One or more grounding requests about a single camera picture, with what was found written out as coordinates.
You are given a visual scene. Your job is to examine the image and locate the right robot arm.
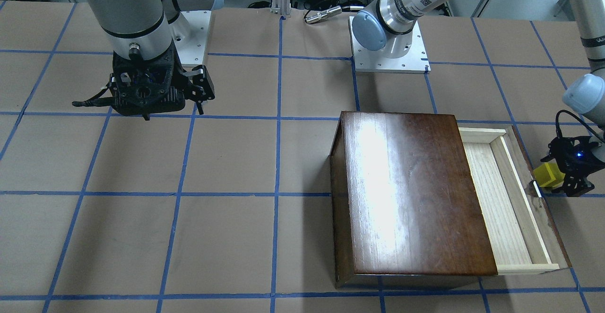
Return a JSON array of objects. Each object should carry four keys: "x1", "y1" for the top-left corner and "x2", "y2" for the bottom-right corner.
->
[{"x1": 72, "y1": 0, "x2": 224, "y2": 121}]

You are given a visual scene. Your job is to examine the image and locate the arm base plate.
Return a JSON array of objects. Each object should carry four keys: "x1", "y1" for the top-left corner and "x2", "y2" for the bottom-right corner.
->
[
  {"x1": 349, "y1": 16, "x2": 432, "y2": 74},
  {"x1": 170, "y1": 10, "x2": 212, "y2": 67}
]

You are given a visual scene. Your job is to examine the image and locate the yellow cube block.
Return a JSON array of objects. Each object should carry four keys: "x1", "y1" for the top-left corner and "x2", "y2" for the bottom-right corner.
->
[{"x1": 533, "y1": 162, "x2": 565, "y2": 188}]

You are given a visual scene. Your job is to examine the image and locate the dark wooden cabinet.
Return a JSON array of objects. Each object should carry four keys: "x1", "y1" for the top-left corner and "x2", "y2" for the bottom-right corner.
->
[{"x1": 329, "y1": 111, "x2": 498, "y2": 289}]

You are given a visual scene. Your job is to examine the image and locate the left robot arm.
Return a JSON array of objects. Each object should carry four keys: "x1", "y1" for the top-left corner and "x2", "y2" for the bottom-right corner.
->
[{"x1": 350, "y1": 0, "x2": 604, "y2": 197}]

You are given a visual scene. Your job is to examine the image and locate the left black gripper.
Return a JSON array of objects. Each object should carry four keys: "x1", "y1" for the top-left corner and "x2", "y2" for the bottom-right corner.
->
[{"x1": 547, "y1": 136, "x2": 605, "y2": 197}]

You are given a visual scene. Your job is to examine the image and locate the wooden drawer with handle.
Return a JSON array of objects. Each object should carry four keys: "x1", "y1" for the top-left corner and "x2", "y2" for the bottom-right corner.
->
[{"x1": 459, "y1": 127, "x2": 571, "y2": 276}]

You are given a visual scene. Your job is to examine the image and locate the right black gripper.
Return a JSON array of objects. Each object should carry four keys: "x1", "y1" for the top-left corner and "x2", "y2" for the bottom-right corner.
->
[{"x1": 173, "y1": 65, "x2": 216, "y2": 115}]

